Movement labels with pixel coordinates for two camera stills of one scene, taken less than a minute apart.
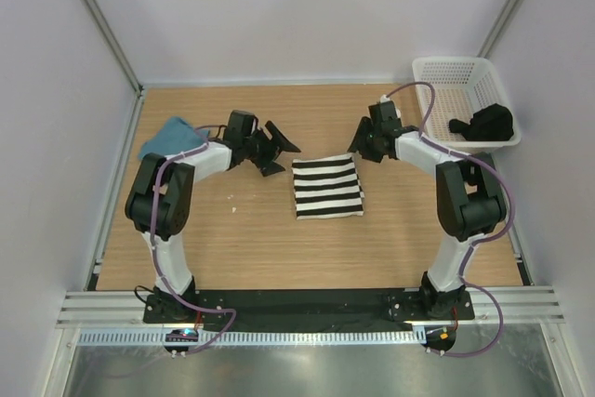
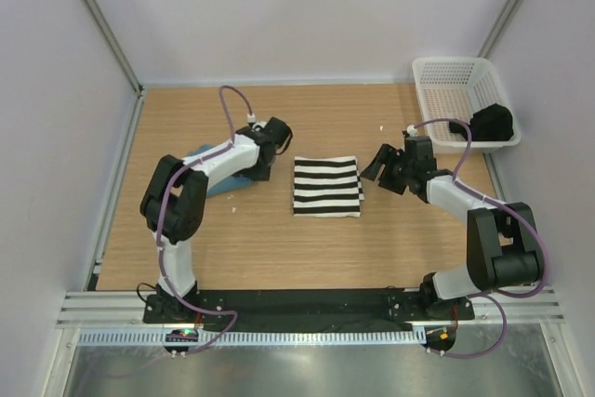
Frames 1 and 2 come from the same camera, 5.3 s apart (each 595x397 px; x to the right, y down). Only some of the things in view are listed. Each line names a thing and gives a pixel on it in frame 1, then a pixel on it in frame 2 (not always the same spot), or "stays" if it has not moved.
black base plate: x=368 y=307 stays
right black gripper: x=358 y=142 → x=371 y=172
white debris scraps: x=232 y=208 stays
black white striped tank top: x=326 y=188 stays
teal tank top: x=175 y=136 → x=233 y=182
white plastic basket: x=463 y=85 stays
